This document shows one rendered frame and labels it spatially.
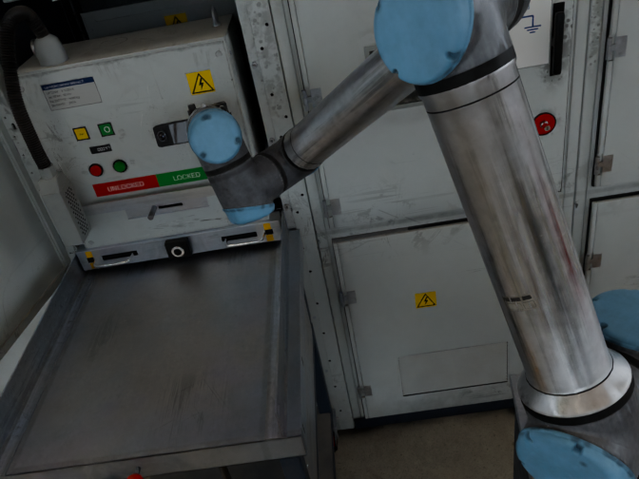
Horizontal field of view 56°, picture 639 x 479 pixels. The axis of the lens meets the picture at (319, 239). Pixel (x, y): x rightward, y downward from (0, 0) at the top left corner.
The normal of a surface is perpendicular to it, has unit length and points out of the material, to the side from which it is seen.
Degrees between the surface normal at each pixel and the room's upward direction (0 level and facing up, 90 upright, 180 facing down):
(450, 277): 90
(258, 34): 90
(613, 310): 5
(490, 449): 0
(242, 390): 0
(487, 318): 90
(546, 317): 81
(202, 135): 70
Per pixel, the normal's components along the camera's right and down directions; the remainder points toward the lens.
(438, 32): -0.70, 0.40
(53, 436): -0.16, -0.82
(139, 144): 0.04, 0.56
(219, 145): 0.20, 0.19
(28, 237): 0.98, -0.05
